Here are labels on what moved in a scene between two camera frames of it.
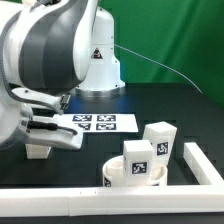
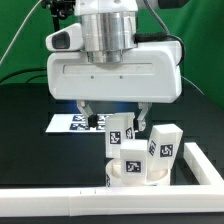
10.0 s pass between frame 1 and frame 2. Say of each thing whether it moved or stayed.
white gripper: moved
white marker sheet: stayed
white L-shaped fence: stayed
